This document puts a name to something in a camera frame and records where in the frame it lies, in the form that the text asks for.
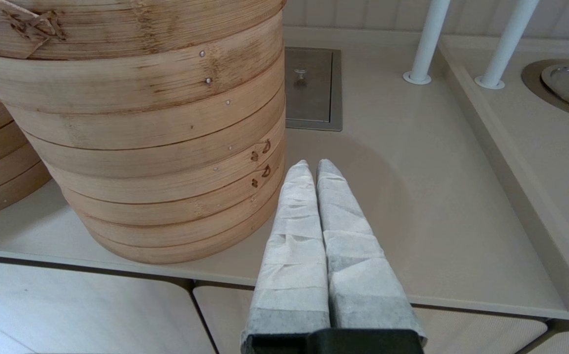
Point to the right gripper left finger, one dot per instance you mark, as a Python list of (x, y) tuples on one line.
[(292, 255)]

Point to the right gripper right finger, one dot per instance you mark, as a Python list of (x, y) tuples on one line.
[(358, 265)]

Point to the steel counter hatch lid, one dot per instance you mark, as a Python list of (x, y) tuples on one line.
[(310, 87)]

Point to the bamboo steamer lid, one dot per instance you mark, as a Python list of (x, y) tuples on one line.
[(117, 27)]

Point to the white metal post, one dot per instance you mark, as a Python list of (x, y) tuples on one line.
[(505, 44), (428, 42)]

